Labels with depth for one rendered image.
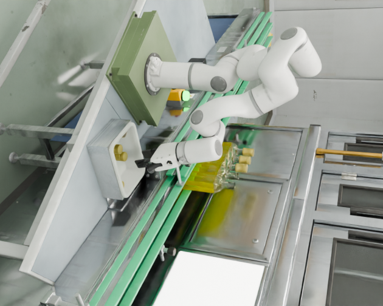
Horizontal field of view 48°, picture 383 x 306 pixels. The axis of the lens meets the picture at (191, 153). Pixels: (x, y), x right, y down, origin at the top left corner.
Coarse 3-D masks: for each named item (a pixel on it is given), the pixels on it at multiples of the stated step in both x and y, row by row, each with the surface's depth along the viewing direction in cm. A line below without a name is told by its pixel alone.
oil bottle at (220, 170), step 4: (196, 164) 173; (200, 164) 173; (204, 164) 172; (196, 168) 171; (200, 168) 170; (204, 168) 170; (208, 168) 170; (212, 168) 169; (216, 168) 169; (220, 168) 169; (224, 168) 169; (200, 172) 169; (204, 172) 168; (208, 172) 168; (212, 172) 167; (216, 172) 167; (220, 172) 167; (224, 172) 167; (220, 176) 167; (224, 176) 167; (224, 180) 168
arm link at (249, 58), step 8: (248, 48) 146; (256, 48) 144; (264, 48) 146; (224, 56) 152; (232, 56) 151; (240, 56) 150; (248, 56) 139; (256, 56) 137; (240, 64) 140; (248, 64) 138; (256, 64) 137; (240, 72) 140; (248, 72) 139; (256, 72) 138; (248, 80) 142
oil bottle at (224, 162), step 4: (216, 160) 173; (220, 160) 173; (224, 160) 173; (228, 160) 173; (208, 164) 173; (212, 164) 172; (216, 164) 172; (220, 164) 171; (224, 164) 171; (228, 164) 172; (228, 168) 172
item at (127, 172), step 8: (128, 128) 143; (120, 136) 139; (128, 136) 150; (136, 136) 149; (112, 144) 135; (128, 144) 152; (136, 144) 151; (112, 152) 135; (128, 152) 154; (136, 152) 153; (112, 160) 136; (128, 160) 157; (120, 168) 155; (128, 168) 158; (136, 168) 158; (144, 168) 157; (120, 176) 155; (128, 176) 155; (136, 176) 155; (120, 184) 142; (128, 184) 151; (136, 184) 152; (128, 192) 148
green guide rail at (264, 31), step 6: (270, 24) 291; (264, 30) 282; (258, 36) 275; (264, 36) 273; (258, 42) 266; (234, 90) 217; (198, 138) 183; (174, 168) 167; (180, 168) 167; (186, 168) 166; (168, 174) 164; (174, 174) 164; (180, 174) 163; (186, 174) 163
